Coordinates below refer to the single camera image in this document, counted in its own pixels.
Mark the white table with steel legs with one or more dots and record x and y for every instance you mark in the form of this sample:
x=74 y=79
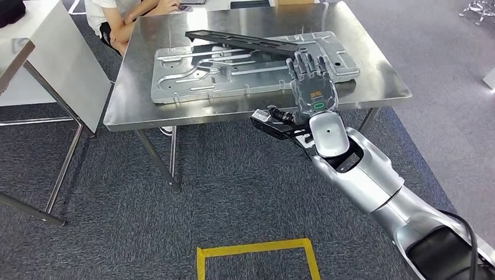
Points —
x=65 y=65

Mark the cardboard box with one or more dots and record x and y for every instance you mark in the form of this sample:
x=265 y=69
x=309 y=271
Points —
x=296 y=2

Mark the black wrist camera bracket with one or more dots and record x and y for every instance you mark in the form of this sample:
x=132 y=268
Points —
x=278 y=131

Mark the yellow floor tape square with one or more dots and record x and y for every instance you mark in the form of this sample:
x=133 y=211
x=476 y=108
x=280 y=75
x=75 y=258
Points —
x=251 y=247

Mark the person's right forearm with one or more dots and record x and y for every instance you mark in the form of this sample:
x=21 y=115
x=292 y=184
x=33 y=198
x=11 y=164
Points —
x=139 y=13

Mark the white display block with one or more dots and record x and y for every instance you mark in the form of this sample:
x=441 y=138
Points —
x=489 y=79

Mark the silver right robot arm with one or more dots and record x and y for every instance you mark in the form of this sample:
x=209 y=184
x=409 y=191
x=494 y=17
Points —
x=367 y=181

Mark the stainless steel workbench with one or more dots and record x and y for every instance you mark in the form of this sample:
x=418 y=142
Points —
x=135 y=104

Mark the grey moulded panel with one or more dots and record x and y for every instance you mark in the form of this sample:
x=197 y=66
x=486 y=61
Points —
x=193 y=85

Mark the person's right hand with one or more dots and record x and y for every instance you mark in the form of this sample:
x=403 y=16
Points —
x=168 y=6

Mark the black plastic plate holder part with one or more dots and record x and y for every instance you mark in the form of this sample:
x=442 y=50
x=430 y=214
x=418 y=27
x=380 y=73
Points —
x=239 y=41

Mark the black bag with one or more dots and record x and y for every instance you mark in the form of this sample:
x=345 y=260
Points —
x=11 y=11

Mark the chrome chair base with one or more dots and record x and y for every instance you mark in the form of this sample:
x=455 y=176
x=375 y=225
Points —
x=479 y=7

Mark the dark flat tablet case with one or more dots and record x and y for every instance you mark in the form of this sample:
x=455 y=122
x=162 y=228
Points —
x=250 y=4

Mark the smartphone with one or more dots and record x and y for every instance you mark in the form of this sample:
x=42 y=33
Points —
x=185 y=8

